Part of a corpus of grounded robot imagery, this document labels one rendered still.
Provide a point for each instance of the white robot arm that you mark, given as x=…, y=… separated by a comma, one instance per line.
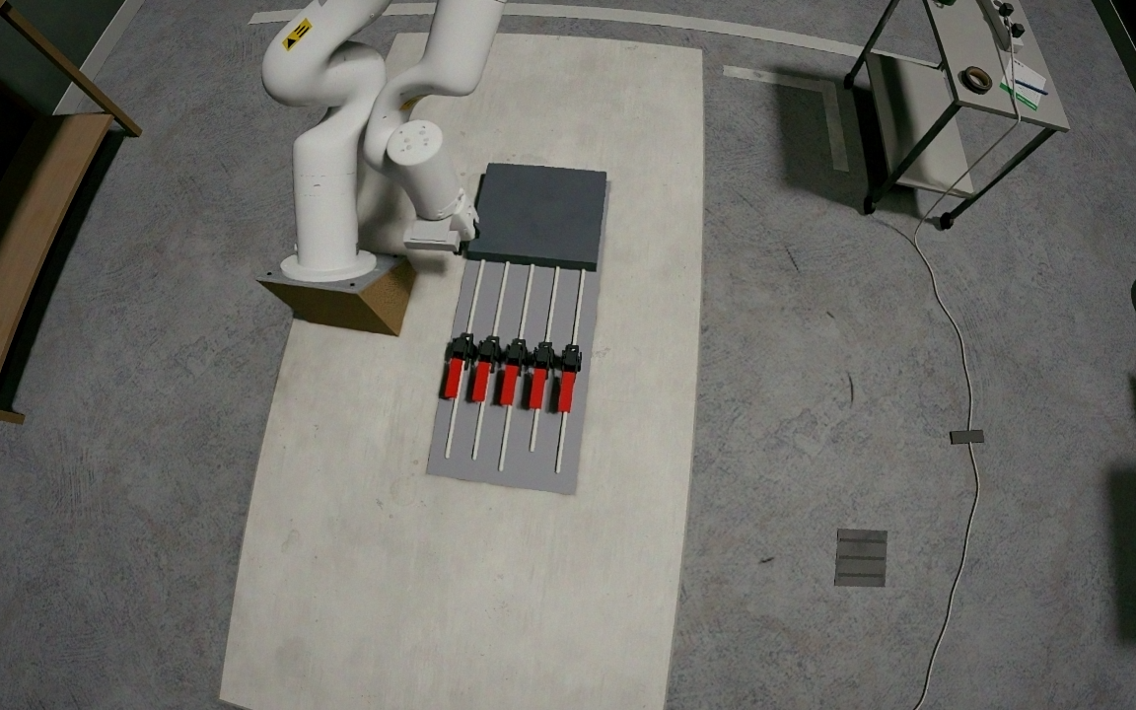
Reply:
x=306, y=65

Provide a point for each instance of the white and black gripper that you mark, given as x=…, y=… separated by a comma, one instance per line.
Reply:
x=463, y=223

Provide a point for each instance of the black plastic clamp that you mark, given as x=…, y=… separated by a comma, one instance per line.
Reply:
x=460, y=344
x=571, y=356
x=487, y=348
x=514, y=353
x=542, y=354

